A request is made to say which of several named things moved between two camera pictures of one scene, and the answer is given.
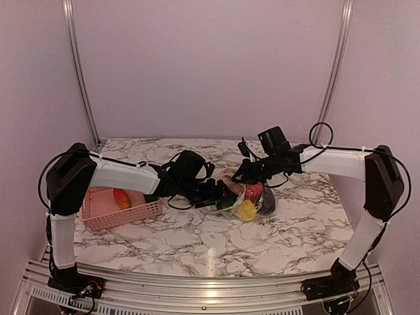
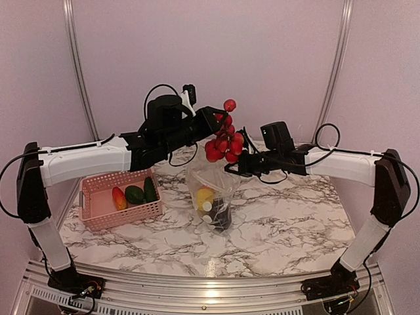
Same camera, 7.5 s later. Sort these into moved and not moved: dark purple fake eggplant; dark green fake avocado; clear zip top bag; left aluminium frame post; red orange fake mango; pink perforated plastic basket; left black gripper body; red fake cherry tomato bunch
Moved: red fake cherry tomato bunch; dark green fake avocado; clear zip top bag; dark purple fake eggplant; left black gripper body
Not moved: red orange fake mango; pink perforated plastic basket; left aluminium frame post
